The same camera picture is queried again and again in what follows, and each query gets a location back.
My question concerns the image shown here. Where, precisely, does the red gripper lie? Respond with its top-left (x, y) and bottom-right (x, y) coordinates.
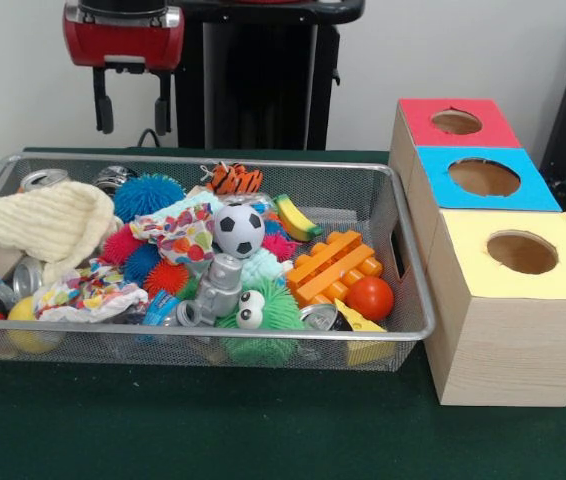
top-left (62, 6), bottom-right (186, 137)

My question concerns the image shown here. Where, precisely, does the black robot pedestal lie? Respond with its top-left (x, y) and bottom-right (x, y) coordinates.
top-left (156, 0), bottom-right (366, 151)

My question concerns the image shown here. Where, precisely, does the wire mesh bin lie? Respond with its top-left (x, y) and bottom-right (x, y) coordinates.
top-left (0, 152), bottom-right (437, 374)

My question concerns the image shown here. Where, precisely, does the red ball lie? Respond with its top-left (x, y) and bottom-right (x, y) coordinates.
top-left (346, 277), bottom-right (395, 322)

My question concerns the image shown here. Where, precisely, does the orange striped tiger toy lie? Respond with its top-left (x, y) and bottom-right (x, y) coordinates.
top-left (201, 161), bottom-right (265, 197)

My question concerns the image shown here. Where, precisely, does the green fuzzy toy with eyes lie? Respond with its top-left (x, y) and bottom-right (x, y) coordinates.
top-left (215, 279), bottom-right (306, 367)

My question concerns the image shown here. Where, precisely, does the yellow banana toy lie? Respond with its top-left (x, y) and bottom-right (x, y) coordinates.
top-left (275, 195), bottom-right (323, 242)

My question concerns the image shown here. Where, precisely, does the crushed silver can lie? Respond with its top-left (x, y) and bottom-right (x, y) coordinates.
top-left (19, 168), bottom-right (73, 193)

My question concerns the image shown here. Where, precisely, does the black and white soccer ball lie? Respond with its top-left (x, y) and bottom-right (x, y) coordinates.
top-left (212, 204), bottom-right (266, 260)

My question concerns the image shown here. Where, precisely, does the cream waffle cloth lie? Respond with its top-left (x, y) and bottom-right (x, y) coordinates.
top-left (0, 181), bottom-right (122, 283)

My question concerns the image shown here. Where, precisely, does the grey robot toy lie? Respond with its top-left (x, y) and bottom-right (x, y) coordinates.
top-left (176, 253), bottom-right (248, 329)

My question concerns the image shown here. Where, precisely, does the black cable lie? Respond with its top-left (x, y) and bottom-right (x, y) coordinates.
top-left (137, 127), bottom-right (164, 150)

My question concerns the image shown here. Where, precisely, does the wooden box with three holes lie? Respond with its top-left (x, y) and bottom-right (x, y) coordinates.
top-left (388, 97), bottom-right (566, 408)

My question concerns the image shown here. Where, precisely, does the blue spiky ball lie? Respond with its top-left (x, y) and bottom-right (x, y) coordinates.
top-left (113, 174), bottom-right (187, 224)

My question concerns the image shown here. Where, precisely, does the yellow cheese wedge toy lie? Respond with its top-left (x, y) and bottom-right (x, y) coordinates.
top-left (333, 298), bottom-right (396, 366)

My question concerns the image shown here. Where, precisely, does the orange plastic building block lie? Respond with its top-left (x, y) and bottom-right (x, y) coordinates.
top-left (286, 231), bottom-right (384, 307)

